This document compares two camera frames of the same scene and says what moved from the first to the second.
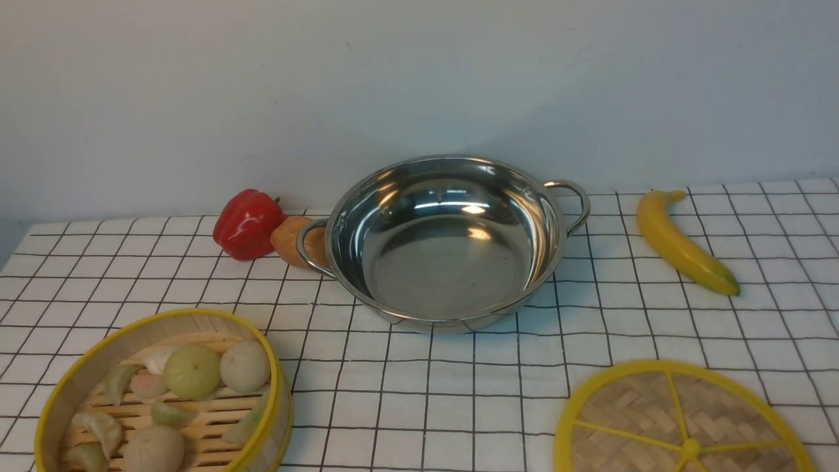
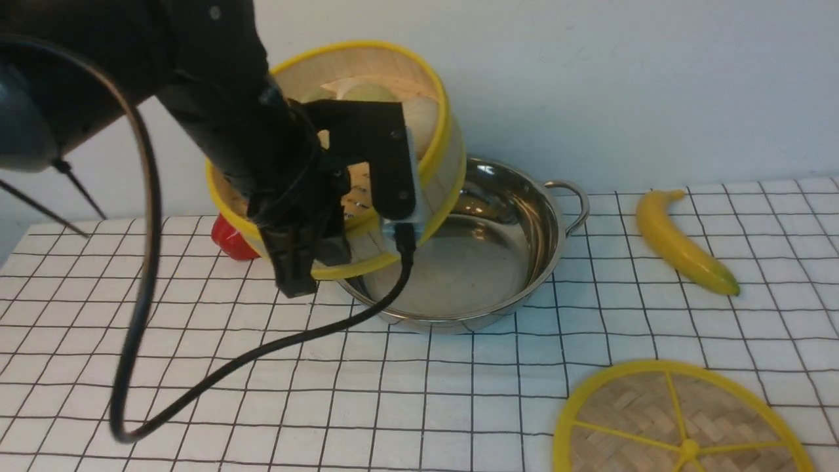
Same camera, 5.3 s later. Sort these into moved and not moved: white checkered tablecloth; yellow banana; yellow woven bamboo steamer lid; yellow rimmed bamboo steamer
Moved: yellow rimmed bamboo steamer
Not moved: yellow banana; yellow woven bamboo steamer lid; white checkered tablecloth
